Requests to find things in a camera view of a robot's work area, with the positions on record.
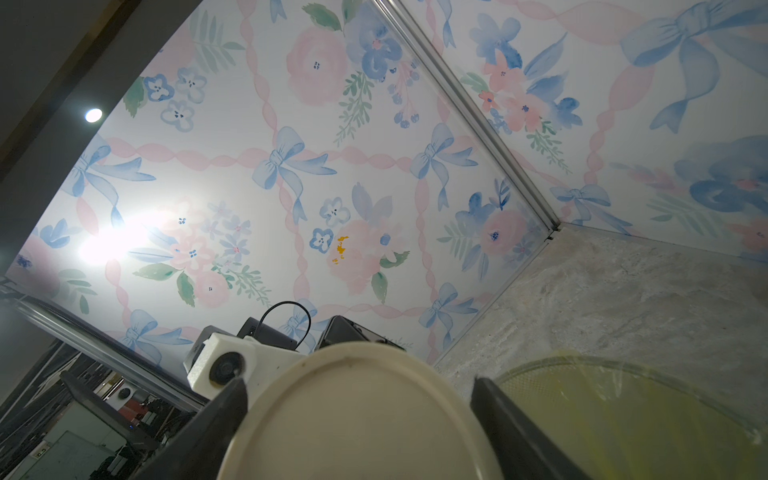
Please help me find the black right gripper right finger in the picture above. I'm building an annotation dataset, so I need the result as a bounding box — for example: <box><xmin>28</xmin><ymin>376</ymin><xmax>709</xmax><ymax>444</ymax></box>
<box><xmin>470</xmin><ymin>377</ymin><xmax>588</xmax><ymax>479</ymax></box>

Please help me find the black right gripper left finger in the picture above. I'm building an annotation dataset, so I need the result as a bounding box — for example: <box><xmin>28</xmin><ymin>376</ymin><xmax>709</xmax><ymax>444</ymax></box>
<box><xmin>133</xmin><ymin>378</ymin><xmax>248</xmax><ymax>480</ymax></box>

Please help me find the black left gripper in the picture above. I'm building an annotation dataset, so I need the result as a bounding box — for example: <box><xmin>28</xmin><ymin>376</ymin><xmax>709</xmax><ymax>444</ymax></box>
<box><xmin>315</xmin><ymin>315</ymin><xmax>404</xmax><ymax>351</ymax></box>

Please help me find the beige round jar lid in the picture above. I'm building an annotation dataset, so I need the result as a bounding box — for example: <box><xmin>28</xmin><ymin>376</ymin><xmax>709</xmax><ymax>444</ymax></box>
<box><xmin>218</xmin><ymin>342</ymin><xmax>503</xmax><ymax>479</ymax></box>

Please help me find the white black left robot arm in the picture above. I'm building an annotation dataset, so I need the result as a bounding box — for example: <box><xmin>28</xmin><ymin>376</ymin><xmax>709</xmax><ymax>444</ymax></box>
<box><xmin>236</xmin><ymin>314</ymin><xmax>405</xmax><ymax>353</ymax></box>

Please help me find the yellow plastic bin liner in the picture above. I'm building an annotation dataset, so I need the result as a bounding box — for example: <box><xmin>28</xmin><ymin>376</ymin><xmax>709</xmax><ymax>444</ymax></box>
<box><xmin>496</xmin><ymin>355</ymin><xmax>767</xmax><ymax>479</ymax></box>

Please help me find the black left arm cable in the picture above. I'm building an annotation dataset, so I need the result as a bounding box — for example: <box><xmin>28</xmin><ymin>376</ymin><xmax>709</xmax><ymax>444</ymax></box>
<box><xmin>257</xmin><ymin>301</ymin><xmax>313</xmax><ymax>346</ymax></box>

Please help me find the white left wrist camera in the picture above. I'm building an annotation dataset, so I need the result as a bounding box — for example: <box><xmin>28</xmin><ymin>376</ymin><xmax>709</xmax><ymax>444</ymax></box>
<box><xmin>185</xmin><ymin>332</ymin><xmax>306</xmax><ymax>408</ymax></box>

